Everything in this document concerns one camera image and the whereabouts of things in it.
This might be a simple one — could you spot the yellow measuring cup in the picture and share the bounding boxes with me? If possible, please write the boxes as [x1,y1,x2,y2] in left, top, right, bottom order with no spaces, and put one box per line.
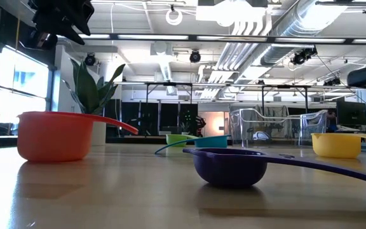
[311,132,366,159]

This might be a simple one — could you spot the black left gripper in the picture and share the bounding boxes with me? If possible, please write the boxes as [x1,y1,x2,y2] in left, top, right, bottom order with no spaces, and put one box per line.
[32,0,95,46]

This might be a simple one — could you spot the large bright window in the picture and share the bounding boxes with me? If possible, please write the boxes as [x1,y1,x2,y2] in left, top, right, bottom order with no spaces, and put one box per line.
[0,46,57,134]

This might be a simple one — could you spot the green snake plant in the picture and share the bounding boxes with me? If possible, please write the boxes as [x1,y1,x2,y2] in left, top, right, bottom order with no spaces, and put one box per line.
[62,58,126,117]

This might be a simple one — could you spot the clear plastic basket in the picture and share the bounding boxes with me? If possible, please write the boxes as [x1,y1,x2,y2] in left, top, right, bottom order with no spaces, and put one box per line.
[229,108,329,149]

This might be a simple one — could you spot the small red black robot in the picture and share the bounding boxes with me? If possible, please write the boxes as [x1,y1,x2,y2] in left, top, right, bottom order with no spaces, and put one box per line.
[194,115,207,130]

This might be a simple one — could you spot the white plant pot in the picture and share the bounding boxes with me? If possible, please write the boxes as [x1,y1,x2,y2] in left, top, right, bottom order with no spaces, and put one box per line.
[90,121,107,147]

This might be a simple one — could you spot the silver ventilation duct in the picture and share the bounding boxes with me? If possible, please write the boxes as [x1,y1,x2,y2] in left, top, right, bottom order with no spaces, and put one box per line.
[261,0,351,66]

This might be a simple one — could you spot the black overhead frame bar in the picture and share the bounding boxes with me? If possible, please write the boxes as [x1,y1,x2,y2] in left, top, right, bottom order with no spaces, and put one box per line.
[55,32,366,45]

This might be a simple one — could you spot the orange measuring cup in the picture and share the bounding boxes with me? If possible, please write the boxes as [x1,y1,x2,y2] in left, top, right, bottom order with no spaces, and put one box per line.
[17,111,139,163]

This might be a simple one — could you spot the black track light cluster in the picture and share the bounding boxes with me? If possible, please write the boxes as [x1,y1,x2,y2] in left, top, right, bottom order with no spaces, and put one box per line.
[290,46,318,66]
[323,77,342,87]

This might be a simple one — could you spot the black aluminium table frame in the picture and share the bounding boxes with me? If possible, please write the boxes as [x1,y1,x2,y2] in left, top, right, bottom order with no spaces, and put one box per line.
[0,134,234,148]

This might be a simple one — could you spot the person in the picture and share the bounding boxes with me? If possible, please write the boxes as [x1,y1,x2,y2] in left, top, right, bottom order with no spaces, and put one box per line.
[326,109,338,133]

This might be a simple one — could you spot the black ceiling spotlight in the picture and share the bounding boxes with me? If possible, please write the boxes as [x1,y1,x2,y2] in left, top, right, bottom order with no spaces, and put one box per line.
[84,53,97,67]
[189,50,201,64]

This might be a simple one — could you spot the green measuring cup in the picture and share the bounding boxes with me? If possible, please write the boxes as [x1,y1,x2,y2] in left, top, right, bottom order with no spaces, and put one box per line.
[165,134,200,148]

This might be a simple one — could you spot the black metal stand frame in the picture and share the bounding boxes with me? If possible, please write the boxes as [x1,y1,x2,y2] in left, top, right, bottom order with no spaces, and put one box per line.
[261,84,309,113]
[144,81,194,136]

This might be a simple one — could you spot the purple measuring cup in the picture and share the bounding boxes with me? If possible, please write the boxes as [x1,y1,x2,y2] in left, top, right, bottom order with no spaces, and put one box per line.
[182,147,366,188]

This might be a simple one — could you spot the teal measuring cup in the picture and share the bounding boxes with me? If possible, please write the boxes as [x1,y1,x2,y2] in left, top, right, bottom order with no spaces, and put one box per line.
[154,135,232,155]

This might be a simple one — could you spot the white rounded device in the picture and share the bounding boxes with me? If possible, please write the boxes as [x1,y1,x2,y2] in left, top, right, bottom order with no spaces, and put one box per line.
[252,130,271,141]

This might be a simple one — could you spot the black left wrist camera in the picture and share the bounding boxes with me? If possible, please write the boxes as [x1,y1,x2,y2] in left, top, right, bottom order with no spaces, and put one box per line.
[27,30,58,51]

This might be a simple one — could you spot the black computer monitor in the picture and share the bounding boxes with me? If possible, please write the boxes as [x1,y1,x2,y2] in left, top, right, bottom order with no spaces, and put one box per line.
[335,101,366,127]

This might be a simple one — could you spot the white ring lamp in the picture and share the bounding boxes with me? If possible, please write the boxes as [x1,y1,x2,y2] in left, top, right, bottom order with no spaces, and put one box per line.
[165,8,184,27]

